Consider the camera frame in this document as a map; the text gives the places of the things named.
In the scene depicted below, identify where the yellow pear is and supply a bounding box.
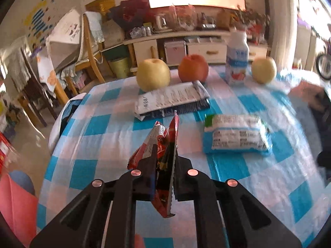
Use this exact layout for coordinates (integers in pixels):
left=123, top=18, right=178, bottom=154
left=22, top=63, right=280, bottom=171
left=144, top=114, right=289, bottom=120
left=136, top=58, right=171, bottom=92
left=251, top=57, right=277, bottom=85

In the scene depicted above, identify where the green trash can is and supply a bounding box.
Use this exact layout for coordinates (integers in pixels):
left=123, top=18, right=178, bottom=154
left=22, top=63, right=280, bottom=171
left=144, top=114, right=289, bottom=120
left=103, top=45, right=132, bottom=79

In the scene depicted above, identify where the electric kettle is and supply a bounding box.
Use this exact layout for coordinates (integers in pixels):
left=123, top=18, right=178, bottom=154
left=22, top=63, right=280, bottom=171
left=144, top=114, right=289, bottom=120
left=154, top=13, right=171, bottom=32

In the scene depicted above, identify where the yellow pear left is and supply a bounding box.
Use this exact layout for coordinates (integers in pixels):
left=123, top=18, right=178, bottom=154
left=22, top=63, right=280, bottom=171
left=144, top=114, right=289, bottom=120
left=136, top=58, right=171, bottom=92

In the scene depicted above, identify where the dark wooden chair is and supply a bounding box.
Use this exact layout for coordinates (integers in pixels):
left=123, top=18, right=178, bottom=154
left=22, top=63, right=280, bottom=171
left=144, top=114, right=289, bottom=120
left=0, top=37, right=59, bottom=128

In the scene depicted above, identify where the wooden chair with cloth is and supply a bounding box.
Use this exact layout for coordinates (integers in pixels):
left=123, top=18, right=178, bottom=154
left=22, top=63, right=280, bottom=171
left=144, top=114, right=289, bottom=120
left=45, top=8, right=107, bottom=97

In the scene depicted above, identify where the red white printed wrapper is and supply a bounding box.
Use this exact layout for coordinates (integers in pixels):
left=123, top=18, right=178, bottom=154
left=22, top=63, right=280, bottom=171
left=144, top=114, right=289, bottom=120
left=127, top=113, right=180, bottom=218

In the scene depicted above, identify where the operator hand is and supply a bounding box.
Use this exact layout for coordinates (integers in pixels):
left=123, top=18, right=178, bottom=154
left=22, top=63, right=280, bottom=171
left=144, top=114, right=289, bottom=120
left=134, top=234, right=145, bottom=248

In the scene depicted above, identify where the white TV cabinet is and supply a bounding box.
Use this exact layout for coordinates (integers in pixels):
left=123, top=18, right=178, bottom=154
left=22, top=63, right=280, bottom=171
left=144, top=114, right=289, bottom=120
left=122, top=29, right=271, bottom=73

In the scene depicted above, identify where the yellow pear right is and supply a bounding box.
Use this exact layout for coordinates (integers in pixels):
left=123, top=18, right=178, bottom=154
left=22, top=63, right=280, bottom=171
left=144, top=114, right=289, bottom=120
left=251, top=57, right=277, bottom=85

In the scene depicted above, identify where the white blue carton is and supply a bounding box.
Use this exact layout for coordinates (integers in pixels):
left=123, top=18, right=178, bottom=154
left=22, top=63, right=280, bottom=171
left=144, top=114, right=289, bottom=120
left=203, top=114, right=272, bottom=154

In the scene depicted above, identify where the white milk bottle blue label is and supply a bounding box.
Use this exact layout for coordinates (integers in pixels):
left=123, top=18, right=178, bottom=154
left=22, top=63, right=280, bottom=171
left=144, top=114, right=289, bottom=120
left=225, top=30, right=249, bottom=85

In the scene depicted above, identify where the grey white milk carton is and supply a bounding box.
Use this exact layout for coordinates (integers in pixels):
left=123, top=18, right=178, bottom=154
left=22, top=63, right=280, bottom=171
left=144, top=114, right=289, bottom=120
left=135, top=81, right=210, bottom=121

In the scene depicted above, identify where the pink storage box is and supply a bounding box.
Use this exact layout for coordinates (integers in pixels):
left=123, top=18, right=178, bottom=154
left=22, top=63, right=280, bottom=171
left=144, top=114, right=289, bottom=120
left=164, top=40, right=186, bottom=65

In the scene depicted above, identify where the red apple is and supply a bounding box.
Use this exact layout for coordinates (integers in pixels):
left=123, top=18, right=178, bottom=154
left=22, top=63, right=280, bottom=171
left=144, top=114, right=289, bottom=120
left=178, top=54, right=209, bottom=83

